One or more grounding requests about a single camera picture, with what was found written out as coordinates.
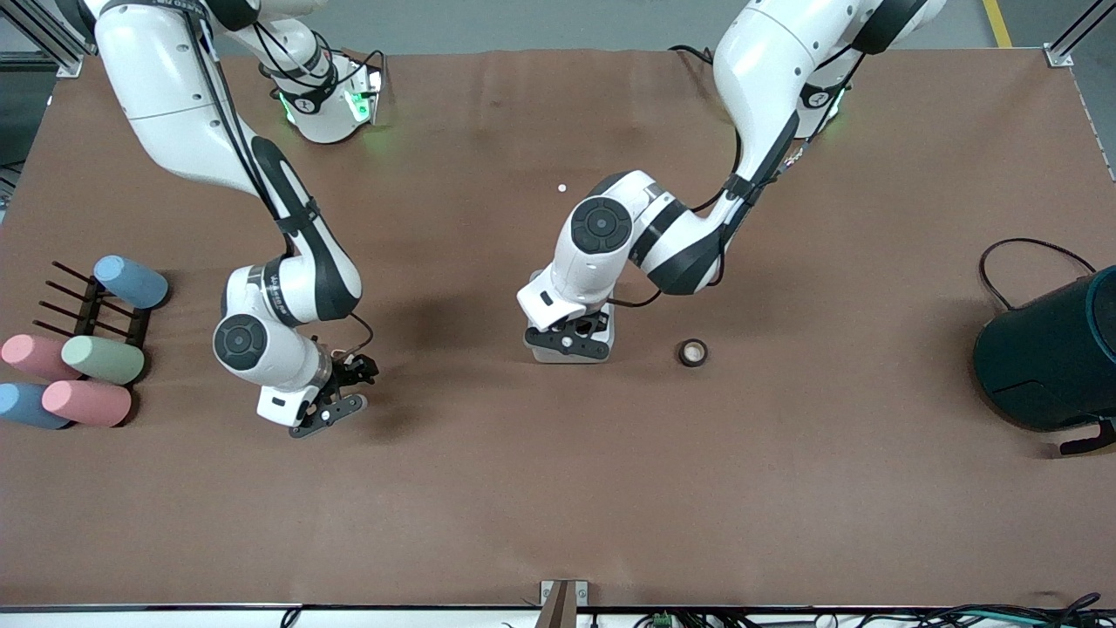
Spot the white square lidded bin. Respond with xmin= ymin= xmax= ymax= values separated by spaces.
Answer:
xmin=525 ymin=301 xmax=616 ymax=365

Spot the brown table mat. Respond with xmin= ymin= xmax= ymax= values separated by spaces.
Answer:
xmin=0 ymin=48 xmax=1116 ymax=608

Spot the green plastic cup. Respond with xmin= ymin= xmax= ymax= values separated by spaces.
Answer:
xmin=61 ymin=336 xmax=146 ymax=386

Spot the pink plastic cup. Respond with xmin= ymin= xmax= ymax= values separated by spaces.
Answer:
xmin=0 ymin=335 xmax=84 ymax=382
xmin=42 ymin=380 xmax=133 ymax=428

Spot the blue plastic cup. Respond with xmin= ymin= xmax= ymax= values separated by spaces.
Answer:
xmin=0 ymin=382 xmax=71 ymax=431
xmin=93 ymin=255 xmax=170 ymax=310

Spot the black cup rack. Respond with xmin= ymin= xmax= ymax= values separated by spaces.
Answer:
xmin=37 ymin=260 xmax=152 ymax=352

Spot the dark teal round appliance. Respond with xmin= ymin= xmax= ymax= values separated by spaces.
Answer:
xmin=973 ymin=266 xmax=1116 ymax=457

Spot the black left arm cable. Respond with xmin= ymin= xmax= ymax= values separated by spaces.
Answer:
xmin=606 ymin=48 xmax=873 ymax=309

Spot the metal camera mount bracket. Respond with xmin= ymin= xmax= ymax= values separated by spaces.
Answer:
xmin=539 ymin=580 xmax=589 ymax=628

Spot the black appliance cable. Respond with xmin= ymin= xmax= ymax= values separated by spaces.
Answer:
xmin=978 ymin=237 xmax=1098 ymax=311

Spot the aluminium frame post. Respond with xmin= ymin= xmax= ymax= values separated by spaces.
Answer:
xmin=1042 ymin=0 xmax=1116 ymax=69
xmin=0 ymin=0 xmax=97 ymax=78

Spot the black cable bundle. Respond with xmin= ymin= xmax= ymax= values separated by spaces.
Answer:
xmin=593 ymin=593 xmax=1116 ymax=628

